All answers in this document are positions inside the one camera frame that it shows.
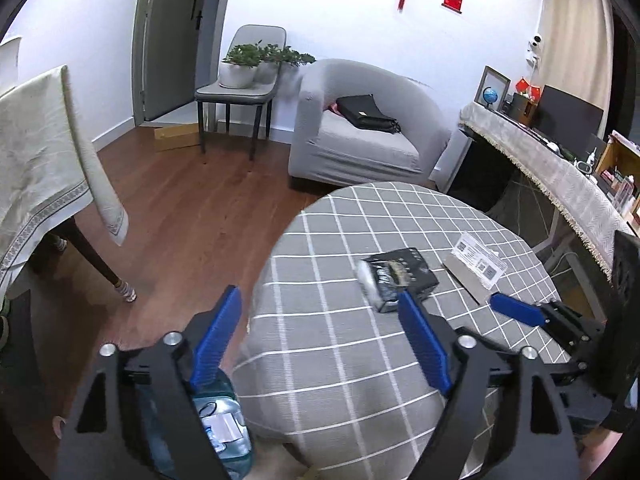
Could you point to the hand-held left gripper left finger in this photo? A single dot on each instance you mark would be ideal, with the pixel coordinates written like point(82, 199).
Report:
point(215, 345)

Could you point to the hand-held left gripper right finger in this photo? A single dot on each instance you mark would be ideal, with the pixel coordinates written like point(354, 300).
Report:
point(425, 345)

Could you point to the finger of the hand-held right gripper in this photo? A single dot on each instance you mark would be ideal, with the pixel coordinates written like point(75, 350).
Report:
point(515, 309)

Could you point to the clear water bottle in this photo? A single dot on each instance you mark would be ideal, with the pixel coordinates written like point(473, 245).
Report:
point(222, 405)

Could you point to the black packet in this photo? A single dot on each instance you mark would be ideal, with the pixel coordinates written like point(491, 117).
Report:
point(410, 270)

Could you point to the person's right hand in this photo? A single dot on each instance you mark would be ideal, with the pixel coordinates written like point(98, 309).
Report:
point(600, 455)

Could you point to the grey cardboard strip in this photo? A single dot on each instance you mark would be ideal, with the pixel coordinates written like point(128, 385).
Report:
point(467, 282)

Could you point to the white printed card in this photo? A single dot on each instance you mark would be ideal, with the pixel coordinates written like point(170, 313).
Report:
point(477, 257)

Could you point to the grey checked tablecloth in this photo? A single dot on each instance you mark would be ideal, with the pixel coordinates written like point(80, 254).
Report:
point(340, 360)

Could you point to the beige fringed desk cloth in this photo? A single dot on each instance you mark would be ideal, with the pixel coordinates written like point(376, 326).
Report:
point(550, 175)

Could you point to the dark wooden dining table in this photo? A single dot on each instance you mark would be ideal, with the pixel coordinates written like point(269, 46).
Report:
point(90, 255)

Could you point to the wooden desk organizer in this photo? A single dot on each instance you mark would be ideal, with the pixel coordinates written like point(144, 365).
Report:
point(620, 170)

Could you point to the dark brown box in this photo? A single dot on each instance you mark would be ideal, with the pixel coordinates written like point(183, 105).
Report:
point(520, 109)

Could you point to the black monitor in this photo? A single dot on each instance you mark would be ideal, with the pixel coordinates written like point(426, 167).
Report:
point(570, 115)

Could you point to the grey armchair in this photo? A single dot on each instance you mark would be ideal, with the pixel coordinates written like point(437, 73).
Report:
point(360, 152)

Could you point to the flat cardboard piece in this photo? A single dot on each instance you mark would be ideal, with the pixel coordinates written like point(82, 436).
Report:
point(175, 136)

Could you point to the small red flags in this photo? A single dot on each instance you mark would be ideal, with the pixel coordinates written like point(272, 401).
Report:
point(527, 88)

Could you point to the framed globe picture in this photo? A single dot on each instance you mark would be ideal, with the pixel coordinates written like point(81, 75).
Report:
point(492, 87)

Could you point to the black bag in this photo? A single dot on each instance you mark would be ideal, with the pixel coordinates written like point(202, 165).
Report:
point(365, 112)

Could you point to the grey chair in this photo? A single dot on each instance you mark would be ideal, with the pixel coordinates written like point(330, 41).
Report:
point(235, 93)

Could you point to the pink item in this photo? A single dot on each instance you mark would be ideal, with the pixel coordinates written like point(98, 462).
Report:
point(331, 108)

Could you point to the beige tablecloth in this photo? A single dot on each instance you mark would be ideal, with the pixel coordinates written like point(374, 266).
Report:
point(40, 160)

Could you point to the potted plant in white pot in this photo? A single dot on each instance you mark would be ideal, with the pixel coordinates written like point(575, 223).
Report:
point(239, 72)
point(287, 55)

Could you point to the beige curtain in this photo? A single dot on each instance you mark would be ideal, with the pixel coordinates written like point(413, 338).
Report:
point(575, 35)

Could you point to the grey door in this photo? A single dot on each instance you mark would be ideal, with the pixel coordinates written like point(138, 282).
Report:
point(170, 50)

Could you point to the white security camera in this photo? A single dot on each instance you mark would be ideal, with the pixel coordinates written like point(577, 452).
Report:
point(536, 46)

